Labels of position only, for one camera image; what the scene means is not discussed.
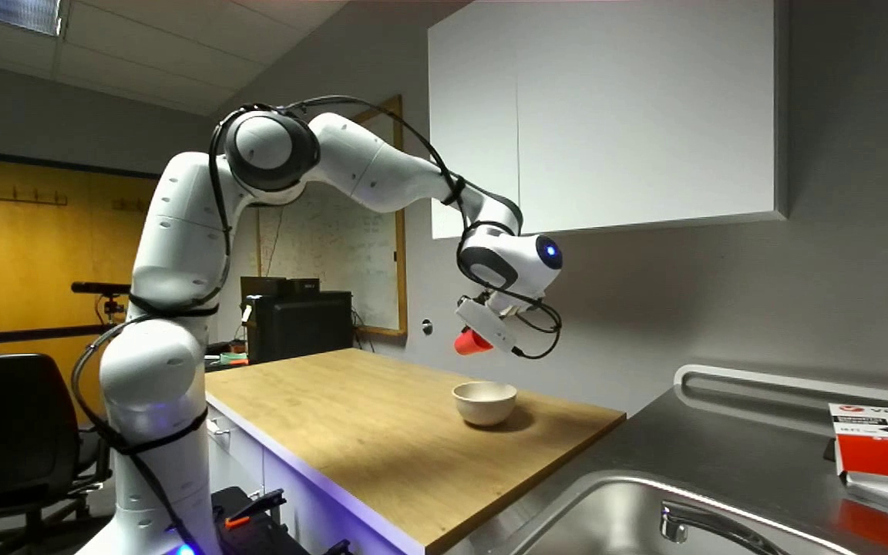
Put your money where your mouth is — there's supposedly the white ribbed bowl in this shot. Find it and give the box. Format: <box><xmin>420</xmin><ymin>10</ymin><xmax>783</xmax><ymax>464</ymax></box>
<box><xmin>449</xmin><ymin>378</ymin><xmax>522</xmax><ymax>430</ymax></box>

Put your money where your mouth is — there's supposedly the black camera on boom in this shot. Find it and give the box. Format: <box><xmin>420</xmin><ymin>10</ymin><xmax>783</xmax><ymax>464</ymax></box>
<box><xmin>0</xmin><ymin>278</ymin><xmax>135</xmax><ymax>357</ymax></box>

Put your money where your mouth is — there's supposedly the ceiling light panel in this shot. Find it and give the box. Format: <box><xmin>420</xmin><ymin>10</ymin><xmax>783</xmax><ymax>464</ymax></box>
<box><xmin>0</xmin><ymin>0</ymin><xmax>67</xmax><ymax>43</ymax></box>

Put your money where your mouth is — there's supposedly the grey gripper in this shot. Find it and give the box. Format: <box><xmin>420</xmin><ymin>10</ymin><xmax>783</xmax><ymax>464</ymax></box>
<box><xmin>453</xmin><ymin>289</ymin><xmax>532</xmax><ymax>357</ymax></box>

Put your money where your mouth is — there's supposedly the stainless steel sink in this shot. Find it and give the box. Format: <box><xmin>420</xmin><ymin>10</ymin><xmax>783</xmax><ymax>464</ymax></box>
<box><xmin>500</xmin><ymin>471</ymin><xmax>864</xmax><ymax>555</ymax></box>

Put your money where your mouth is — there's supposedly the orange plastic cup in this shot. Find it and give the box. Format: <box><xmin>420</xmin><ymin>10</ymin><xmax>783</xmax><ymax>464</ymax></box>
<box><xmin>452</xmin><ymin>328</ymin><xmax>496</xmax><ymax>357</ymax></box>

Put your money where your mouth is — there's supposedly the white wall rail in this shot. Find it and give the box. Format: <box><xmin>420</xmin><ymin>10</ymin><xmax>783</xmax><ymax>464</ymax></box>
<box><xmin>674</xmin><ymin>360</ymin><xmax>888</xmax><ymax>416</ymax></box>

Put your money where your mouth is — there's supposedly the red and white box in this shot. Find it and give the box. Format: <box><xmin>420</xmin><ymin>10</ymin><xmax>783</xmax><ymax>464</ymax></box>
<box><xmin>826</xmin><ymin>401</ymin><xmax>888</xmax><ymax>519</ymax></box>

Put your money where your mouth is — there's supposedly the wood framed whiteboard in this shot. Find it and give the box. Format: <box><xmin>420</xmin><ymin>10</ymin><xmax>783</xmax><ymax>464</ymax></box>
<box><xmin>246</xmin><ymin>93</ymin><xmax>410</xmax><ymax>345</ymax></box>

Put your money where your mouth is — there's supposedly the black device with orange part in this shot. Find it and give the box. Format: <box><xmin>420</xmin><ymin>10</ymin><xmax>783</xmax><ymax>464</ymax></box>
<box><xmin>210</xmin><ymin>484</ymin><xmax>308</xmax><ymax>555</ymax></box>

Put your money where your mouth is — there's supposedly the chrome sink faucet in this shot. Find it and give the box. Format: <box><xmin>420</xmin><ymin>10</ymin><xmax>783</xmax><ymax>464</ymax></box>
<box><xmin>657</xmin><ymin>503</ymin><xmax>793</xmax><ymax>555</ymax></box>

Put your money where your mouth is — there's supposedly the black equipment case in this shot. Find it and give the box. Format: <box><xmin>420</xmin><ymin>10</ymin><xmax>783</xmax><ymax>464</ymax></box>
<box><xmin>239</xmin><ymin>274</ymin><xmax>358</xmax><ymax>363</ymax></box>

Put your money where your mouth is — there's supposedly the white base cabinet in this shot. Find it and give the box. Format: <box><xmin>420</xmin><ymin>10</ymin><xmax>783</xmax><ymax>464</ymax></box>
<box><xmin>203</xmin><ymin>399</ymin><xmax>407</xmax><ymax>555</ymax></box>

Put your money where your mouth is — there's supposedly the white wall cabinet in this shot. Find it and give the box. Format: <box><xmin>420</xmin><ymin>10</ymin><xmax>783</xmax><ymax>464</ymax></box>
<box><xmin>426</xmin><ymin>0</ymin><xmax>791</xmax><ymax>242</ymax></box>

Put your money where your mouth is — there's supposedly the black office chair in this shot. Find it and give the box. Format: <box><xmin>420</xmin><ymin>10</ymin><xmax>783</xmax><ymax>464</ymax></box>
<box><xmin>0</xmin><ymin>349</ymin><xmax>108</xmax><ymax>526</ymax></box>

